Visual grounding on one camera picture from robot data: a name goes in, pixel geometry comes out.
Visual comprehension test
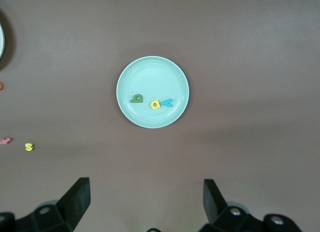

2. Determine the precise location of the teal letter y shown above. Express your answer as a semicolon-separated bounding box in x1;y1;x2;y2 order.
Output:
159;98;174;108

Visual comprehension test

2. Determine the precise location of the brown table cover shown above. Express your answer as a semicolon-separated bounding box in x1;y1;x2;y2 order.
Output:
0;0;320;232

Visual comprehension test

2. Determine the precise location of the green plate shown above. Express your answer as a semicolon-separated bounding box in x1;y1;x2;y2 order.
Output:
116;55;190;129

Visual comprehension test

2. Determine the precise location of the beige plate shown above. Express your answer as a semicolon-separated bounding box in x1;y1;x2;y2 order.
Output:
0;21;6;62

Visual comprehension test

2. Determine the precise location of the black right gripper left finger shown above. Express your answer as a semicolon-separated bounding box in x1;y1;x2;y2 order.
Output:
0;177;91;232

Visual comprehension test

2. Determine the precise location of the green letter b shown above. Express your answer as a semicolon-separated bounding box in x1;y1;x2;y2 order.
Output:
130;93;144;104

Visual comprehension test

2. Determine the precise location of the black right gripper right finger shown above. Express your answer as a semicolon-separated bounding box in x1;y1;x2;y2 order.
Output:
199;178;301;232

